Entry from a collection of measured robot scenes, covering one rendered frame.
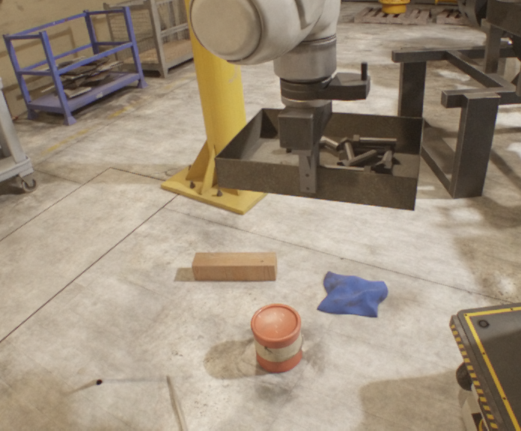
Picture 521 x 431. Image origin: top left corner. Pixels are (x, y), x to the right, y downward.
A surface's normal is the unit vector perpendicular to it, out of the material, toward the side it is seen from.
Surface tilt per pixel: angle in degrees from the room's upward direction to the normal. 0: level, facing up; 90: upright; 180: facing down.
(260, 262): 0
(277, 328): 0
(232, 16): 98
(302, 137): 90
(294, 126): 90
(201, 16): 99
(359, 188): 90
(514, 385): 0
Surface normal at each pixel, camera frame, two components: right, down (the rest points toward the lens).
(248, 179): -0.35, 0.54
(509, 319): -0.09, -0.84
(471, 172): 0.04, 0.54
